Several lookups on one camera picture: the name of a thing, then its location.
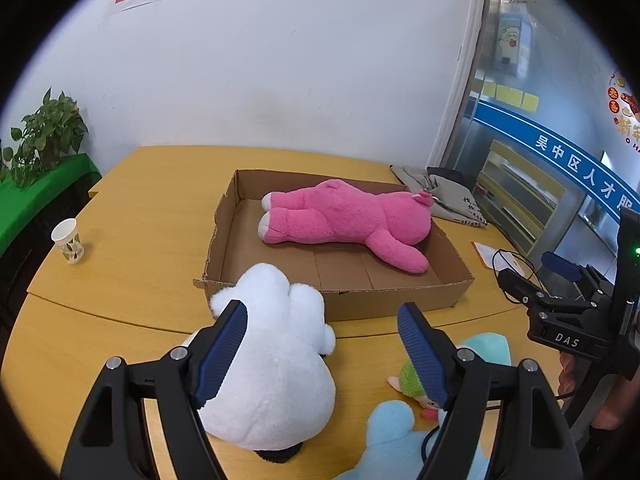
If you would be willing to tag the shallow cardboard box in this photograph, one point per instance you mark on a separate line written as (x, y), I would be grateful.
(340, 270)

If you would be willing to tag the orange white card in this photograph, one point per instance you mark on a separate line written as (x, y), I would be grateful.
(487, 255)

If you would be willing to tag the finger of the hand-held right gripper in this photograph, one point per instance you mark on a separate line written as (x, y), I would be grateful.
(520, 285)
(562, 265)

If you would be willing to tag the blue window banner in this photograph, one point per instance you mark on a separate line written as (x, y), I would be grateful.
(545, 147)

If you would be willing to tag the yellow sticky note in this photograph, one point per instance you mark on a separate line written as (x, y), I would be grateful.
(489, 88)
(530, 102)
(509, 95)

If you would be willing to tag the light blue plush toy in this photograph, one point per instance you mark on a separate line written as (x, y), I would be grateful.
(395, 435)

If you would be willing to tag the yellow shelf behind glass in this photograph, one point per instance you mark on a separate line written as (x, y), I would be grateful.
(520, 195)

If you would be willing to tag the grey tote bag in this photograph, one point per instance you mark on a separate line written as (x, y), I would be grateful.
(452, 195)

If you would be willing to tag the green potted plant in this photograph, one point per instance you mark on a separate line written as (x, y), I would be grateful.
(47, 132)

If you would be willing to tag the cartoon pig poster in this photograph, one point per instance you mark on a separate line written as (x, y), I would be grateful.
(512, 40)

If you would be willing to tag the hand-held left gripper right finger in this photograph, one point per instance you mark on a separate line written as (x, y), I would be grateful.
(420, 350)

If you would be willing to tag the metal door frame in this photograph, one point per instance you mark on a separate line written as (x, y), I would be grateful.
(462, 70)

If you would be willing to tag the small green pink plush toy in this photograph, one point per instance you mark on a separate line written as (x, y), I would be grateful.
(410, 384)

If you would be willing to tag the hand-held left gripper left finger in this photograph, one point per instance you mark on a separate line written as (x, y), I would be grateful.
(225, 355)

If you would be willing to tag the red window decorations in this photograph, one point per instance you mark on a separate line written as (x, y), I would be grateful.
(625, 110)

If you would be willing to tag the patterned paper cup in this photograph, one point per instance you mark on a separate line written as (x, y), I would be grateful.
(67, 240)

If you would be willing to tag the person's right hand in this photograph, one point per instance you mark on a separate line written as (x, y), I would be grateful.
(569, 375)

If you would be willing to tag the white plush toy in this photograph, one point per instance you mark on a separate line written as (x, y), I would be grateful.
(280, 360)

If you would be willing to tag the person's right forearm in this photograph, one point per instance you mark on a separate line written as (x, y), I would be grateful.
(617, 405)

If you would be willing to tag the green cloth covered stand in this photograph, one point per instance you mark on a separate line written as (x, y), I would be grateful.
(35, 192)

